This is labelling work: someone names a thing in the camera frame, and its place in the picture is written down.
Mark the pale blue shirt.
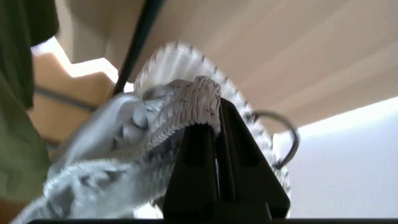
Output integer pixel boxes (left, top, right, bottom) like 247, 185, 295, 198
9, 75, 223, 220

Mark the green garment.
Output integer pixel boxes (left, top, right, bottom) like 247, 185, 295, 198
0, 0, 60, 203

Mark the black clothes rack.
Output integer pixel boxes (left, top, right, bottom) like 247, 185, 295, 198
32, 0, 166, 113

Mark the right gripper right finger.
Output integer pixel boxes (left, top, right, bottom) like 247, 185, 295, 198
216, 98, 292, 218

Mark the white laundry basket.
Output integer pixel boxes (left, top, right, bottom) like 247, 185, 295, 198
132, 41, 300, 218

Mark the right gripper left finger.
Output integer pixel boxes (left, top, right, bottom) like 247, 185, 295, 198
163, 123, 219, 218

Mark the white curtain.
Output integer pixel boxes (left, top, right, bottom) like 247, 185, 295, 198
54, 0, 398, 136

